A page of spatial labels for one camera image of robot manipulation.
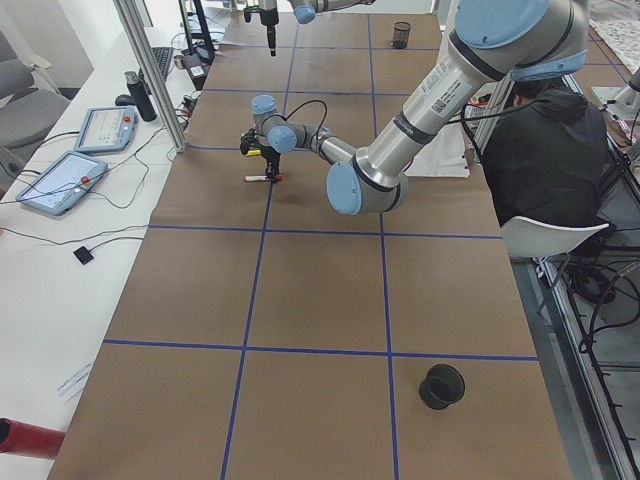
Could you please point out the black mesh pen cup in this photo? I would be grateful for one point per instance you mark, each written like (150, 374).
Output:
(401, 34)

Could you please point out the black water bottle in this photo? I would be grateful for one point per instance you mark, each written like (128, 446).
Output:
(138, 92)

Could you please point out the white plastic chair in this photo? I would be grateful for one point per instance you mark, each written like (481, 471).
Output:
(525, 237)

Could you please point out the red and white marker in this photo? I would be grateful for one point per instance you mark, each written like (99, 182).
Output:
(263, 178)

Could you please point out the black plastic cup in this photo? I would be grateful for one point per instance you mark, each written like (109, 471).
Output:
(442, 386)

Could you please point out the grey office chair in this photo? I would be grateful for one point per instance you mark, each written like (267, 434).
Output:
(30, 112)

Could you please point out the teach pendant tablet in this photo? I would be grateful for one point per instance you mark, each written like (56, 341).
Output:
(106, 130)
(63, 184)

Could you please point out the grey aluminium frame post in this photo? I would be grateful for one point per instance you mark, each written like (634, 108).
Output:
(133, 26)

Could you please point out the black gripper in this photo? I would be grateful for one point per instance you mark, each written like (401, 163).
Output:
(267, 20)
(271, 159)

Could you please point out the black keyboard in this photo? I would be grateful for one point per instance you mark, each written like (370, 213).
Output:
(164, 61)

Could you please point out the far teach pendant tablet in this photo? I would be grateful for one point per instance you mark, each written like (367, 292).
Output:
(106, 130)

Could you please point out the seated person in black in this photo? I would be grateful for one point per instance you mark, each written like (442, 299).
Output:
(544, 160)

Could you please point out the small black square device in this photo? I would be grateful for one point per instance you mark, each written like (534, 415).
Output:
(83, 255)

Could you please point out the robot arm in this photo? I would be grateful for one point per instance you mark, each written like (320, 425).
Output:
(525, 40)
(304, 11)

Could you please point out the red cylinder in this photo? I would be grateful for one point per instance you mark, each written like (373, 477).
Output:
(23, 439)

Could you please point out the near teach pendant tablet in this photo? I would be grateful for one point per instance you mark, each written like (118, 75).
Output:
(63, 184)

